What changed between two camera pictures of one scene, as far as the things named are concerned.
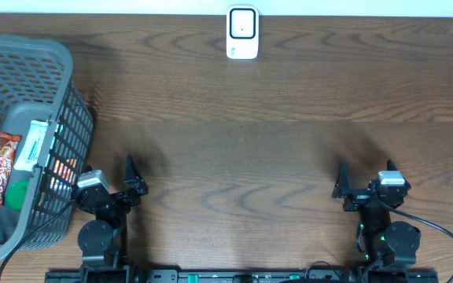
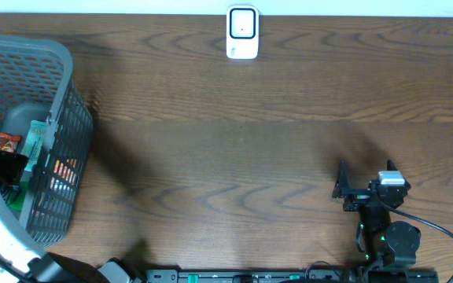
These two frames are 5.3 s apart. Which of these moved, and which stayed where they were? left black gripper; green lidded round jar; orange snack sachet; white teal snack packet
Moved: left black gripper
Stayed: white teal snack packet; orange snack sachet; green lidded round jar
